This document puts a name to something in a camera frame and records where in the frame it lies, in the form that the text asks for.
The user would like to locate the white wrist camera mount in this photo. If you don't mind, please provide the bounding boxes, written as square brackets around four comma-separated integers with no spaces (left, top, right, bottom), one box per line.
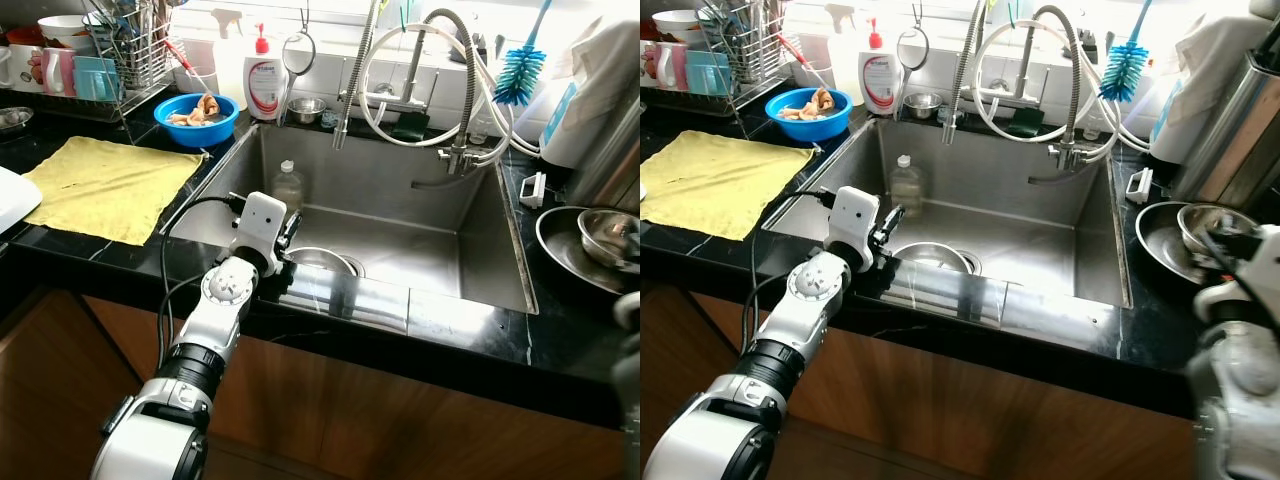
[828,185,883,271]
[1225,222,1280,321]
[230,192,291,276]

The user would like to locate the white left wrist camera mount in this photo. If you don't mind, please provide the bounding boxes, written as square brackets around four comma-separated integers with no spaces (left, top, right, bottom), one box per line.
[230,192,291,276]
[828,185,883,271]

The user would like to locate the deep steel mixing bowl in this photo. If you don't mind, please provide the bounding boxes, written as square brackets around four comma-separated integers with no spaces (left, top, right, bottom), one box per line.
[577,208,641,271]
[1178,203,1261,256]

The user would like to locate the steel faucet column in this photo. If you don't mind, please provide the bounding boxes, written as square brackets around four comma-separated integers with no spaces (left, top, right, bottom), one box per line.
[1005,15,1051,106]
[395,20,441,111]

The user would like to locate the blue bottle brush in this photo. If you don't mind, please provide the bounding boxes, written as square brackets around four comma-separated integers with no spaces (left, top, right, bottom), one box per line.
[1098,0,1154,103]
[493,0,551,107]

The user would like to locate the tan food scraps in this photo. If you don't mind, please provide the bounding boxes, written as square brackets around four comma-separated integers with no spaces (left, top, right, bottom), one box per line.
[166,94,221,127]
[778,87,839,121]

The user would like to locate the stainless steel cylindrical pot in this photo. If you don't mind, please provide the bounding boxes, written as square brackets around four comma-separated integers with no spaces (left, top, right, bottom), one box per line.
[570,100,641,211]
[1170,45,1280,211]

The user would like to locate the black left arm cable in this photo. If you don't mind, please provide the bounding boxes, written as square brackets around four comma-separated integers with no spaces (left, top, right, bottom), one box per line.
[158,195,246,371]
[748,188,836,351]

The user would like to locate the teal plastic container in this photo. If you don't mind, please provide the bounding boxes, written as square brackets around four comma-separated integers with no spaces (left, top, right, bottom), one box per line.
[685,50,734,98]
[72,55,123,104]

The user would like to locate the large looped white hose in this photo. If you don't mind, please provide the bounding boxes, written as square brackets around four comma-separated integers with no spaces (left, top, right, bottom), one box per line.
[356,22,481,148]
[970,18,1091,144]

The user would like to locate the arched spring hose spout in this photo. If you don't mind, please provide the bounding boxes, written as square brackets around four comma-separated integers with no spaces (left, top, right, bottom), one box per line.
[1030,5,1101,173]
[420,8,491,176]

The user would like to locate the steel spring hose sprayer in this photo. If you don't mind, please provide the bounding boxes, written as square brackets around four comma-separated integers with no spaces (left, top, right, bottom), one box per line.
[333,0,383,151]
[943,0,993,146]

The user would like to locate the pink mug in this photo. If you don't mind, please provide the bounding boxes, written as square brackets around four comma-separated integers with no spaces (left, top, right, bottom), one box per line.
[655,45,691,94]
[40,48,76,98]

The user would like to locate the steel wire dish rack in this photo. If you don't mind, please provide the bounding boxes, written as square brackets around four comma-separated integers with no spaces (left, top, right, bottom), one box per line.
[80,0,176,123]
[697,0,796,116]

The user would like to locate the red handled brush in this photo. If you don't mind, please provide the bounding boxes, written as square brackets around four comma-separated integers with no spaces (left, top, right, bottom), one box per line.
[163,38,214,96]
[775,32,829,91]

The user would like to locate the clear plastic bottle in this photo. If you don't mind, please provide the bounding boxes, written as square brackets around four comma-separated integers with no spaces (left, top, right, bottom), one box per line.
[272,160,306,213]
[888,155,923,216]

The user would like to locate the white spray bottle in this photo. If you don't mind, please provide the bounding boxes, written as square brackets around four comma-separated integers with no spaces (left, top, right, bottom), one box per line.
[208,8,249,111]
[822,0,866,101]

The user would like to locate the white ceramic bowl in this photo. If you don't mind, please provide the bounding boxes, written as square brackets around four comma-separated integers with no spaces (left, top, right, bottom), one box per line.
[650,10,704,36]
[37,14,91,41]

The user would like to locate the brown wooden cabinet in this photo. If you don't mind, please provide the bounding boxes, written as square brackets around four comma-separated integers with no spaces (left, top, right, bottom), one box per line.
[640,285,1201,480]
[0,290,631,480]

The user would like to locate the white plastic board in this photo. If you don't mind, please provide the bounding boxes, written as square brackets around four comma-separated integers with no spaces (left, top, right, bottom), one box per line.
[0,165,41,236]

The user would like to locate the shallow steel bowl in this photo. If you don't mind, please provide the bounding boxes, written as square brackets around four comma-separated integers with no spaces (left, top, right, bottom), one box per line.
[285,245,366,279]
[893,240,976,276]

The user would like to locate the wide flat-rimmed steel basin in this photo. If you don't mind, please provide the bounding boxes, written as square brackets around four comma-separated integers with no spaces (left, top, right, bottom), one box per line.
[535,205,641,296]
[1135,200,1231,286]

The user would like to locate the yellow cloth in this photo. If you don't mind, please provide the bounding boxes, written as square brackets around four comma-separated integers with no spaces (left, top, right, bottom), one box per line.
[640,130,816,243]
[22,135,206,248]

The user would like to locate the green scrub sponge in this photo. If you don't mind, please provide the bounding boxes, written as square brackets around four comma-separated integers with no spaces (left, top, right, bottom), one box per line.
[392,110,433,141]
[1005,105,1048,138]

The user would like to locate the blue plastic bowl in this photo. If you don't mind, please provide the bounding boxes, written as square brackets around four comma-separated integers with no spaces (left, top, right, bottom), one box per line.
[765,87,854,144]
[153,93,241,149]

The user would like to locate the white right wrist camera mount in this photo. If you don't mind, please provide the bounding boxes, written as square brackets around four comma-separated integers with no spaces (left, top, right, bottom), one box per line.
[1225,222,1280,321]

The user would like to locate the round metal mesh strainer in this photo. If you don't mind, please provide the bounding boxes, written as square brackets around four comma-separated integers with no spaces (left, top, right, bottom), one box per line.
[893,22,931,121]
[280,28,318,126]

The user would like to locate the stainless steel kitchen sink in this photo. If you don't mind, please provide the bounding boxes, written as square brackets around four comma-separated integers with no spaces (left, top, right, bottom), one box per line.
[160,120,541,341]
[765,115,1136,311]

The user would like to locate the white red pump soap bottle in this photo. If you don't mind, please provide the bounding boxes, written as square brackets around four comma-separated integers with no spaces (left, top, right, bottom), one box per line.
[244,22,284,123]
[858,17,901,116]

